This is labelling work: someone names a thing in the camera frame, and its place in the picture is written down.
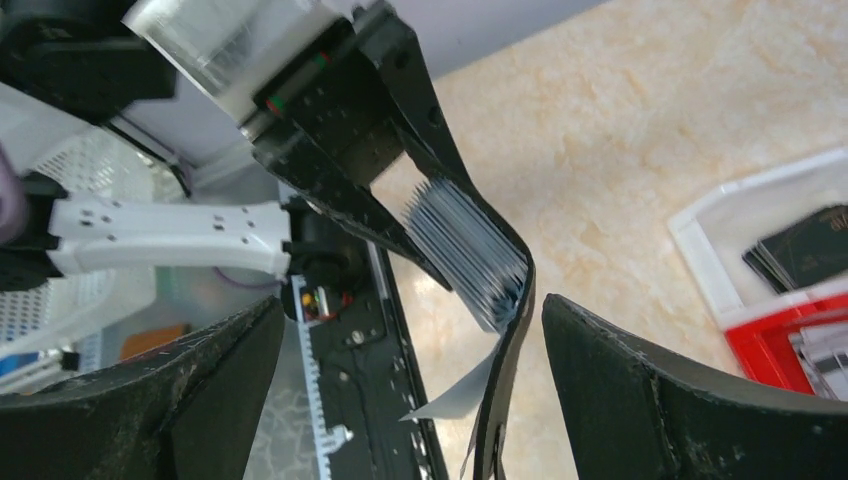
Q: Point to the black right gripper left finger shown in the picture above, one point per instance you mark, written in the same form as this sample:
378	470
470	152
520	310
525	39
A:
186	410

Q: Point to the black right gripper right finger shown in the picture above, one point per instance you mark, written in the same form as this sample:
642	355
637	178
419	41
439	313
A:
636	410

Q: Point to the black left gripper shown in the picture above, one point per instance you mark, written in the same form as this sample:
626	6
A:
342	110

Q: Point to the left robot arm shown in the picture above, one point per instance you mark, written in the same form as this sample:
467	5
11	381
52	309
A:
80	58

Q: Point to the silver VIP card stack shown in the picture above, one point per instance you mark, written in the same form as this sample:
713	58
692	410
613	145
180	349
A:
822	354

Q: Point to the black VIP card stack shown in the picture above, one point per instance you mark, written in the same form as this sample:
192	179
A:
807	252

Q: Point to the red plastic bin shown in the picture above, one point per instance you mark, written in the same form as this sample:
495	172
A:
762	345

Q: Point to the white plastic bin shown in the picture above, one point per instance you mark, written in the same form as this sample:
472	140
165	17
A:
713	233

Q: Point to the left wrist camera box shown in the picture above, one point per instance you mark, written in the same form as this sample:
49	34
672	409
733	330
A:
230	49

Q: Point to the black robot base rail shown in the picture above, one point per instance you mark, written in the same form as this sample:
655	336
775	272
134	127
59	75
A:
362	377

